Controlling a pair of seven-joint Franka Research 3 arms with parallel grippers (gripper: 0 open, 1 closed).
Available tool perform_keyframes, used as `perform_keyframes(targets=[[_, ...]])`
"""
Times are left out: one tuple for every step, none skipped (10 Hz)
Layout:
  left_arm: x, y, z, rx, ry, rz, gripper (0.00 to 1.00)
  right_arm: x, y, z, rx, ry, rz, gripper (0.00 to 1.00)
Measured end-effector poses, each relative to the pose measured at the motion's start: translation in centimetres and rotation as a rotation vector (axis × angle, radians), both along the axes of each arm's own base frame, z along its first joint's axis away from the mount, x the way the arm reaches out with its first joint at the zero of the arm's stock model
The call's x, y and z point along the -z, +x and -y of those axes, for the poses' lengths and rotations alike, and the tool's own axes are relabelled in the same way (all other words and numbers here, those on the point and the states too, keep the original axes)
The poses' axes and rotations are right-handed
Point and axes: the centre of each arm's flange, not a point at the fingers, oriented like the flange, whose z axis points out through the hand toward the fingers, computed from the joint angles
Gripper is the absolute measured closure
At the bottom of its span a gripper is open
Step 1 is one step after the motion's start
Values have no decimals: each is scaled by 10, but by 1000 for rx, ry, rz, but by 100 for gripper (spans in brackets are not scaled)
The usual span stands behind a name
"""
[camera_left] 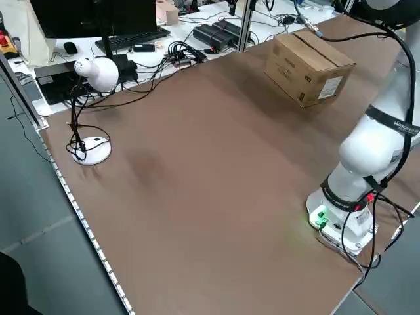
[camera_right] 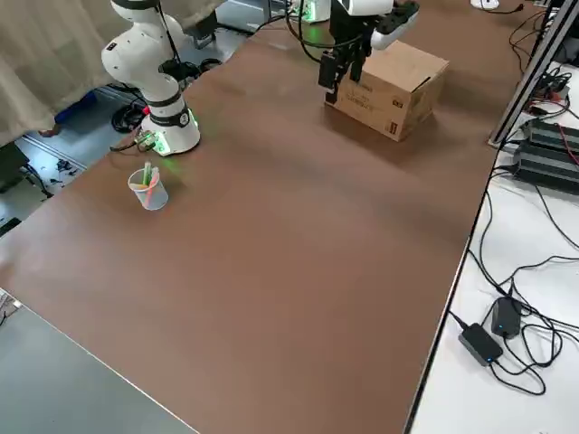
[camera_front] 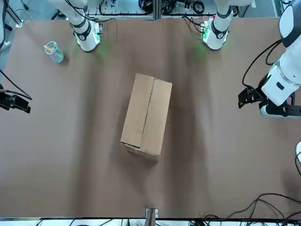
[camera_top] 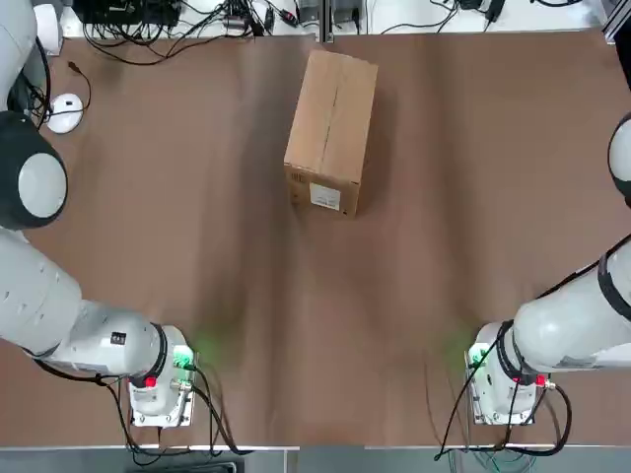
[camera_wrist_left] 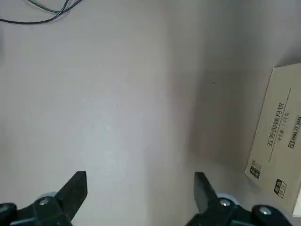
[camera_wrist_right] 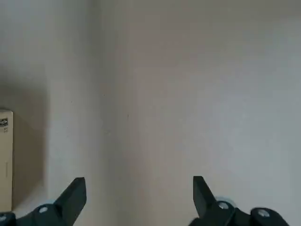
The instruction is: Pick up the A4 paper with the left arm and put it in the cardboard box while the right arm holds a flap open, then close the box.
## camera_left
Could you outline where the brown cardboard box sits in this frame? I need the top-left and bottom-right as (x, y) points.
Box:
(264, 30), (357, 109)

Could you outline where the small cardboard box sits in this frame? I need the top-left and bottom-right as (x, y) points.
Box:
(165, 8), (180, 26)

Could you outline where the black usb hub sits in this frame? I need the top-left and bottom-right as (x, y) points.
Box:
(167, 41), (208, 68)

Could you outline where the black power supply unit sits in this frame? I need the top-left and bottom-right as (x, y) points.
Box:
(192, 23), (230, 53)
(213, 19), (253, 47)

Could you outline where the white desk lamp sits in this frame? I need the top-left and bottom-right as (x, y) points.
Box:
(65, 57), (119, 166)

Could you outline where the black keyboard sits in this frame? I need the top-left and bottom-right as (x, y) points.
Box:
(94, 26), (171, 47)

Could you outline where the black computer monitor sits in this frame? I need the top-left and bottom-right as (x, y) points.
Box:
(29, 0), (158, 63)

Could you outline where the white paper bag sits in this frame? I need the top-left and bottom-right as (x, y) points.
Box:
(22, 0), (58, 68)

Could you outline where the red emergency stop button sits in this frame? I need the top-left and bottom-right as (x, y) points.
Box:
(0, 28), (19, 55)

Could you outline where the black lamp cable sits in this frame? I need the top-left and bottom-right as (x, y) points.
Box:
(70, 62), (184, 109)

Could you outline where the aluminium frame post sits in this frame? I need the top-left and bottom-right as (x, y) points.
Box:
(236, 0), (257, 53)

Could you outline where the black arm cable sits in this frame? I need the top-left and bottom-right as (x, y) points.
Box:
(293, 0), (417, 275)

